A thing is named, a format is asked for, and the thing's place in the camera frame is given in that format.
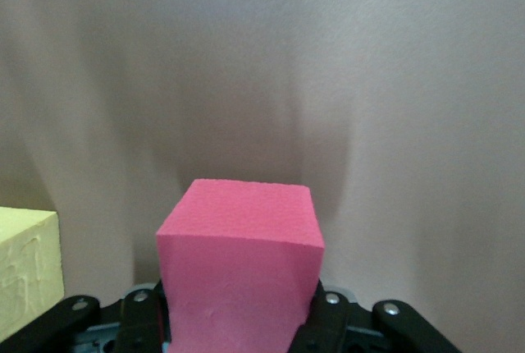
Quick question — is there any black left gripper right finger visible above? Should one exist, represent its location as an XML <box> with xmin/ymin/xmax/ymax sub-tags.
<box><xmin>289</xmin><ymin>280</ymin><xmax>351</xmax><ymax>353</ymax></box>

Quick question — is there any yellow foam cube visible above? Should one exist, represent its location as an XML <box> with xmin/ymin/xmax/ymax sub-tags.
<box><xmin>0</xmin><ymin>206</ymin><xmax>66</xmax><ymax>340</ymax></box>

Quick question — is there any red foam cube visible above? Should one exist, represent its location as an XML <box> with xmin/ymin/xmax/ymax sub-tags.
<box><xmin>155</xmin><ymin>178</ymin><xmax>326</xmax><ymax>353</ymax></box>

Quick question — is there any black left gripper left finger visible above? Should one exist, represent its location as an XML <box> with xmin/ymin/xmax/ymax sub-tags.
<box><xmin>116</xmin><ymin>281</ymin><xmax>171</xmax><ymax>353</ymax></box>

